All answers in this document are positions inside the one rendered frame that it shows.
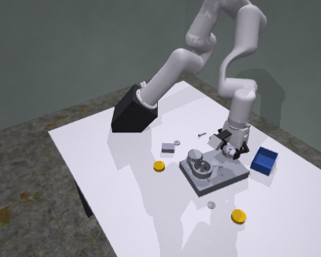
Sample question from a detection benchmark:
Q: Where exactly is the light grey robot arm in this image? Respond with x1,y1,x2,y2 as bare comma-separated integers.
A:
136,0,267,129

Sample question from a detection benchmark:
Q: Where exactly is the grey gear with red arrow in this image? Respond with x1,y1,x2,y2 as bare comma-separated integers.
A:
222,144,236,159

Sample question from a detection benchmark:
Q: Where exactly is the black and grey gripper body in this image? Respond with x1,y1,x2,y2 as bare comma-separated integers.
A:
222,119,250,149

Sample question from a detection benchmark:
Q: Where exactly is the yellow short cylinder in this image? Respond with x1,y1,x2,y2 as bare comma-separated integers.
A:
153,161,165,173
231,209,246,224

